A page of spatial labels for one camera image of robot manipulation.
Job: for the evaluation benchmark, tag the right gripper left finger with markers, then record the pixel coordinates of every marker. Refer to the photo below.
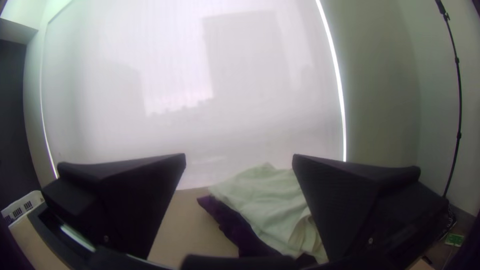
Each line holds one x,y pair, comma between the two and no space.
123,202

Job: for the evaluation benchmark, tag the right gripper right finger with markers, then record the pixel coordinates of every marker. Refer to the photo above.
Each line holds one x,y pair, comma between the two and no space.
352,210

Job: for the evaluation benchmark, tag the white t-shirt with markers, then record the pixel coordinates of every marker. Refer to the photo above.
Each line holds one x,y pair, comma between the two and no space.
262,202

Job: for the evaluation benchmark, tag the white light strip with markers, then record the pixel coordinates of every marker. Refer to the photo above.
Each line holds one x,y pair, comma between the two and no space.
339,86
50,157

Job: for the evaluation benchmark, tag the white laundry basket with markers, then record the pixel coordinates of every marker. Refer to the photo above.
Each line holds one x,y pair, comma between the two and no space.
22,204

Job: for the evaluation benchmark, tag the green circuit board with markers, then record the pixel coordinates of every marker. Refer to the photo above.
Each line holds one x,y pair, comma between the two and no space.
454,240

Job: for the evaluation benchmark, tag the dark garment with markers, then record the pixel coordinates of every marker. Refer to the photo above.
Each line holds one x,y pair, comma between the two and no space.
232,225

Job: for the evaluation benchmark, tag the black tripod stand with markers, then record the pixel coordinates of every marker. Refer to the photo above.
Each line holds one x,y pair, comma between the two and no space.
459,105

